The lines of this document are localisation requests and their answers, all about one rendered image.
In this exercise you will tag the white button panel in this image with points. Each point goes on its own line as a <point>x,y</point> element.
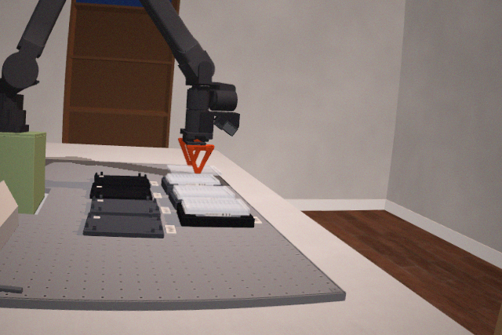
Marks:
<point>8,224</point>

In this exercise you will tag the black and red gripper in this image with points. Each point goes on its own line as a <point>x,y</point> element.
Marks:
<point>194,140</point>

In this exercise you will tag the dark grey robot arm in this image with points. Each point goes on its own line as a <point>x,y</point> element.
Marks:
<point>20,70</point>

